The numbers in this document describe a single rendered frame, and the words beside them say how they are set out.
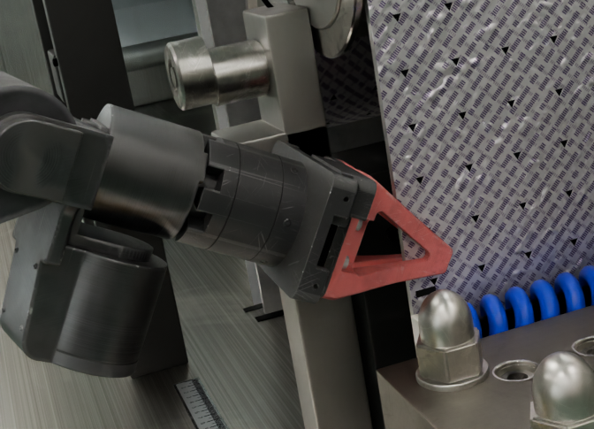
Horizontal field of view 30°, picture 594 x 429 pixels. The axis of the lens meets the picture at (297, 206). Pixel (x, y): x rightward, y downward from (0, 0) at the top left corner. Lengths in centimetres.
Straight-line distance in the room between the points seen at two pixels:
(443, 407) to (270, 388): 36
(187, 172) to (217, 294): 57
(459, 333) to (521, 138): 13
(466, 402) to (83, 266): 19
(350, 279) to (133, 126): 14
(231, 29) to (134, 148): 43
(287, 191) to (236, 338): 44
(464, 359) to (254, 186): 13
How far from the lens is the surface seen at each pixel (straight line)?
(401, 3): 58
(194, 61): 63
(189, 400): 89
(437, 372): 55
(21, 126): 48
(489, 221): 62
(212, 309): 106
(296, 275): 54
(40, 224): 54
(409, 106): 59
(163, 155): 53
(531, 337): 59
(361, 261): 61
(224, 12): 95
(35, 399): 96
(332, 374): 71
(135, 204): 53
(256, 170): 55
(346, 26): 59
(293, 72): 64
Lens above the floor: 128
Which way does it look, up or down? 17 degrees down
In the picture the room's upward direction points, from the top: 10 degrees counter-clockwise
